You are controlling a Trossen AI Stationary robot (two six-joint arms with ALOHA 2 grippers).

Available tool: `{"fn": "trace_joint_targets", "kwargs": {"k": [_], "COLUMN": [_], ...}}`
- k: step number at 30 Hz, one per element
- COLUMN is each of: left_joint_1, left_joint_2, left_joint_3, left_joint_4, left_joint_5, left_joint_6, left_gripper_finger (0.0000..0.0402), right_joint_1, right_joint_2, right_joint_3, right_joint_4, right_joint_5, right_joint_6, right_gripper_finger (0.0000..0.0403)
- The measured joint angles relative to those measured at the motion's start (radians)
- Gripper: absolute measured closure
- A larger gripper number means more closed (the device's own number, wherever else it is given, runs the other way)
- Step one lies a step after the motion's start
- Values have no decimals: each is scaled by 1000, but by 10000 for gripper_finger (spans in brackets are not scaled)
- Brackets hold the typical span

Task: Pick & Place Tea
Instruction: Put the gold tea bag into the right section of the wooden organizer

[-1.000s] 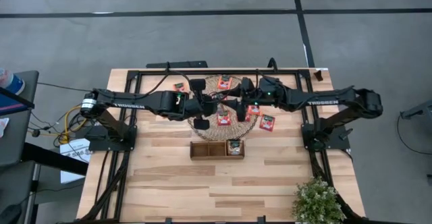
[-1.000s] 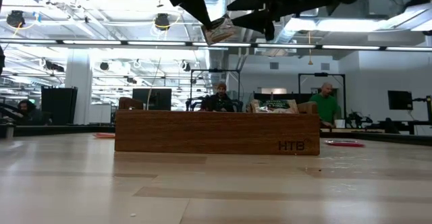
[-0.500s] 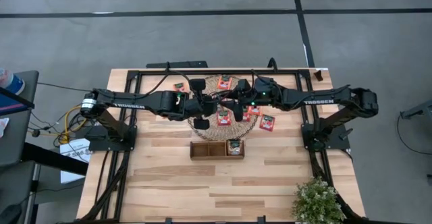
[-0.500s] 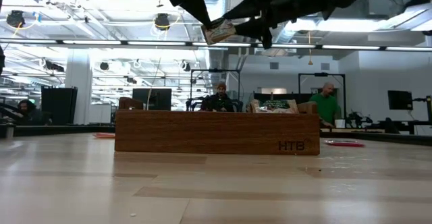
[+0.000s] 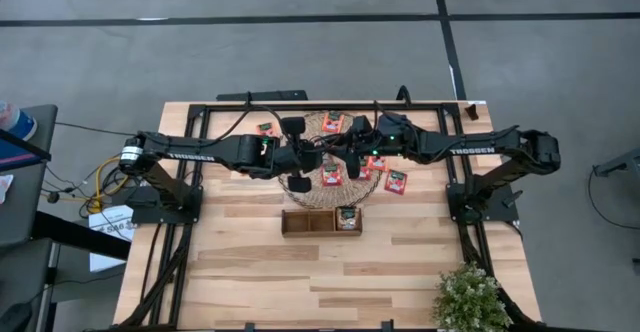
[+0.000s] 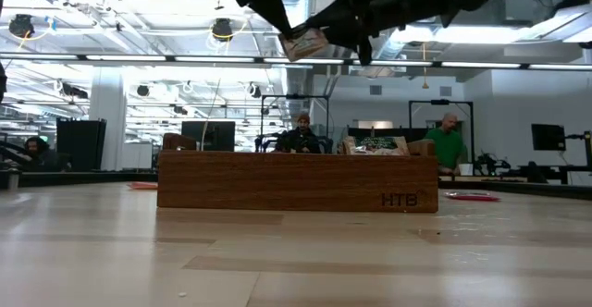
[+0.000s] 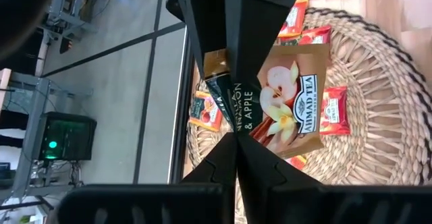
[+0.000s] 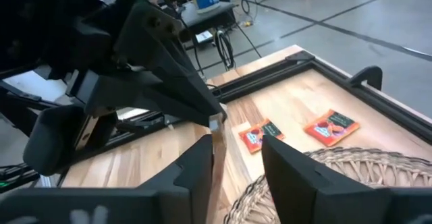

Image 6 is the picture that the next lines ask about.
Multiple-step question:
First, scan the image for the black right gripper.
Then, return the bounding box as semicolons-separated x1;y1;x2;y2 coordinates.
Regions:
295;0;408;67

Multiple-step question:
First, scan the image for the green white snack packet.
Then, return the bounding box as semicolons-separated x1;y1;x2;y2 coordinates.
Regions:
340;134;412;157

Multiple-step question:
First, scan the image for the wooden tea box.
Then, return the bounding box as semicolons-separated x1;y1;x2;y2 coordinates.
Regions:
156;132;439;215

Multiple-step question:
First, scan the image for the red tea packet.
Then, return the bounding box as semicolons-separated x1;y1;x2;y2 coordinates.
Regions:
443;190;503;203

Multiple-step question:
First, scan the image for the hanging black spotlight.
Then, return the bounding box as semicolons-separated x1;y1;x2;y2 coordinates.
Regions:
210;17;235;43
7;13;36;40

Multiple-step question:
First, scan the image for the long light strip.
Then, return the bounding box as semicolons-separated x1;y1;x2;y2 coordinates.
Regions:
0;52;592;71

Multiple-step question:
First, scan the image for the yellow hanging pendant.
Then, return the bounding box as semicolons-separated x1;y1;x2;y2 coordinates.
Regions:
420;43;429;91

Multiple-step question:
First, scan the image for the person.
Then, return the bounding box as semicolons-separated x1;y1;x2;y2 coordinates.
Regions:
424;112;466;175
275;112;323;154
18;136;66;173

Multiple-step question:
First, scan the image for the white pillar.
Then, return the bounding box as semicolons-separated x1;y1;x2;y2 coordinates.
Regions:
88;66;128;172

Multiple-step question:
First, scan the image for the black partition panel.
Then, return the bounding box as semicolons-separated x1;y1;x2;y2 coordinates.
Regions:
55;117;108;173

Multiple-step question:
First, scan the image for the small black monitor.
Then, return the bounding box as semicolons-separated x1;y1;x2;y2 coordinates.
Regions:
530;123;568;153

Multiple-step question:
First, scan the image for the black desk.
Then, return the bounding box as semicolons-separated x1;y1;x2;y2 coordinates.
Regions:
516;162;592;187

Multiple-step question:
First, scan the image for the small grey cylinder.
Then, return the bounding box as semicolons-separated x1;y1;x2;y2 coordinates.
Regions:
5;167;22;191

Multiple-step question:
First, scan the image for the slanted silver ventilation duct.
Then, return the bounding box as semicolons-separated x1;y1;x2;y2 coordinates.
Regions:
369;18;463;68

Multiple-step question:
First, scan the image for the black rig frame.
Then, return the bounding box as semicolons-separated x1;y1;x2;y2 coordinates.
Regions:
408;98;475;178
259;93;331;154

